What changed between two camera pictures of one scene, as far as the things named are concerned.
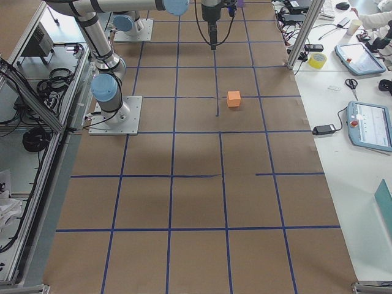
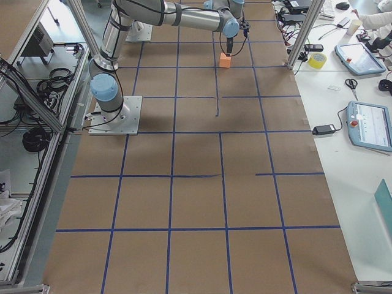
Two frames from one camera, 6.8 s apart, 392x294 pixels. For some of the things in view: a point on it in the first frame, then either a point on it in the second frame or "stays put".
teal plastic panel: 383,197 stays put
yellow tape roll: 317,60 stays put
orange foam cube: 233,98 → 224,60
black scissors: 351,83 stays put
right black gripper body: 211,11 → 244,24
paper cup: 354,26 stays put
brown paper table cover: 223,193 stays put
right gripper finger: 213,38 → 229,41
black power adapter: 323,129 stays put
